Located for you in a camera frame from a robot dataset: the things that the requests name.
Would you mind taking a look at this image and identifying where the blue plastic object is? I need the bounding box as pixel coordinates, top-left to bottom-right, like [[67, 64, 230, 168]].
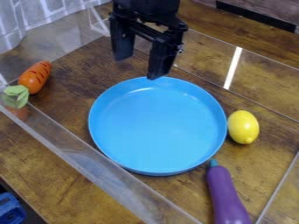
[[0, 192, 26, 224]]

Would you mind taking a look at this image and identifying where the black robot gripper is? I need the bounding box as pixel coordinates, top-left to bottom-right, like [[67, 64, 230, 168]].
[[110, 0, 189, 80]]

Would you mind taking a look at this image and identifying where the orange toy carrot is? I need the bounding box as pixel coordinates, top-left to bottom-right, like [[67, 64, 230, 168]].
[[5, 60, 53, 109]]

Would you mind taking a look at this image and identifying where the blue round plate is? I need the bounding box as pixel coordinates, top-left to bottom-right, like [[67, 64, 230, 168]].
[[89, 77, 227, 176]]

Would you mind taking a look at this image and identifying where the purple toy eggplant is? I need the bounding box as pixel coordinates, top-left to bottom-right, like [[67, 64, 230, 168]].
[[207, 159, 253, 224]]

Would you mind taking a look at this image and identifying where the yellow toy lemon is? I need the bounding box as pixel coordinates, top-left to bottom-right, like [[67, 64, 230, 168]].
[[229, 110, 260, 144]]

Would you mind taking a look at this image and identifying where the clear acrylic barrier wall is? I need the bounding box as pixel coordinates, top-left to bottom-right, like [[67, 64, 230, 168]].
[[0, 74, 202, 224]]

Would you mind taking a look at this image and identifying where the white checkered curtain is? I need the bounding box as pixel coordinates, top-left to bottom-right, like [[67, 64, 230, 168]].
[[0, 0, 111, 54]]

